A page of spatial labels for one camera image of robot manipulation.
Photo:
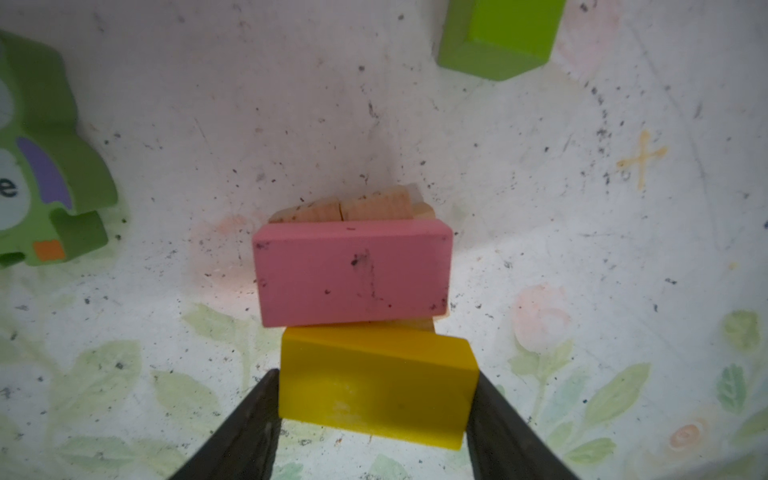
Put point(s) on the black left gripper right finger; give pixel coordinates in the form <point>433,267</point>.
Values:
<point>502,446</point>

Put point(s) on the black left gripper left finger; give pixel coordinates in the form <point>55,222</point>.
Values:
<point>244,447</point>

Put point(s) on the yellow long wood block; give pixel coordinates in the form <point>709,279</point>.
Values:
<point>393,382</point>

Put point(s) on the pink wood block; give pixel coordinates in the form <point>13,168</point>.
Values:
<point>357,271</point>

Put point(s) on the natural wood block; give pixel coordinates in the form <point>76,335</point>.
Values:
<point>392,203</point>
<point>323,210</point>

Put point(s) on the green wood block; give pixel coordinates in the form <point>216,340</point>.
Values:
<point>499,39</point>

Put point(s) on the green owl number toy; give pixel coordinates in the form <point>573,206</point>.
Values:
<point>53,183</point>

